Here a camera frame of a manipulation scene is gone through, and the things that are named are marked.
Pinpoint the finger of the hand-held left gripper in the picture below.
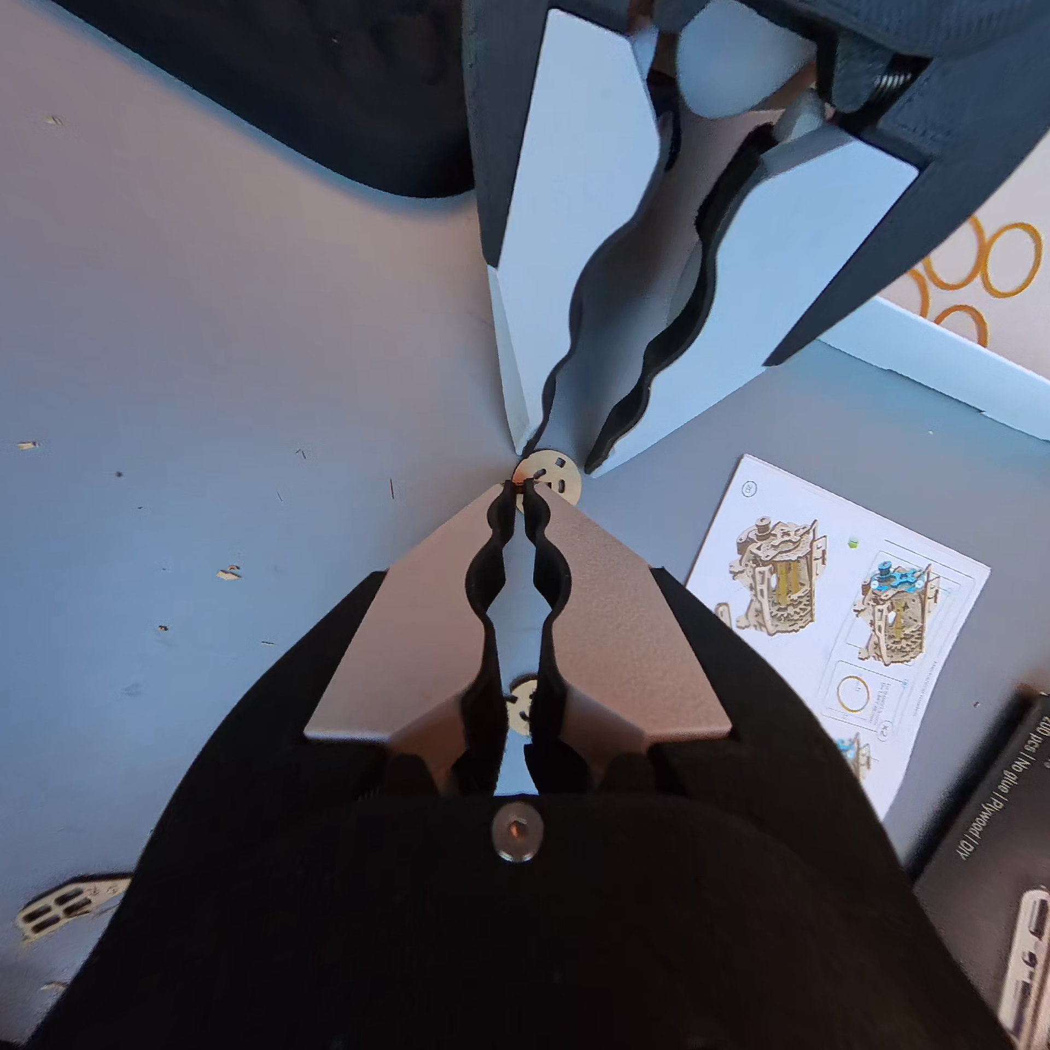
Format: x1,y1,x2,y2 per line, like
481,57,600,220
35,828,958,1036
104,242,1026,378
488,8,680,454
584,123,920,479

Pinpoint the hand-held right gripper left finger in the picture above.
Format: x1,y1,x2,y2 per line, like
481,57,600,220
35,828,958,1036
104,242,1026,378
304,481,518,795

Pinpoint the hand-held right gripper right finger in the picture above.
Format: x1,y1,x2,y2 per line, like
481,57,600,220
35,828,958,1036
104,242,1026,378
523,481,733,795

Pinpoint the white cardboard tray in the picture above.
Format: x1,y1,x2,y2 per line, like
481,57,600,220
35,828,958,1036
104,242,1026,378
820,148,1050,444

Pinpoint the printed instruction booklet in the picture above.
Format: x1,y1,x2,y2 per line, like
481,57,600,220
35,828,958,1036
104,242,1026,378
685,453,992,821

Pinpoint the group of tan rubber bands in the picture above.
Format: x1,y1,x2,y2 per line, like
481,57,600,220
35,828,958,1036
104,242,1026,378
911,217,1045,349

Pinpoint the black textured wrist rest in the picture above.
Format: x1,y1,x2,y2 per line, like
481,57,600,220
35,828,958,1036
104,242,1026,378
49,0,479,199

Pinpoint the slotted wooden offcut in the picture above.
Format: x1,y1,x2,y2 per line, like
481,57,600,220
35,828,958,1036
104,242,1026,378
16,873,132,943

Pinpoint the black model kit box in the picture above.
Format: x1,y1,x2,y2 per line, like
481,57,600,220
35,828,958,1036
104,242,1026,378
912,689,1050,1050

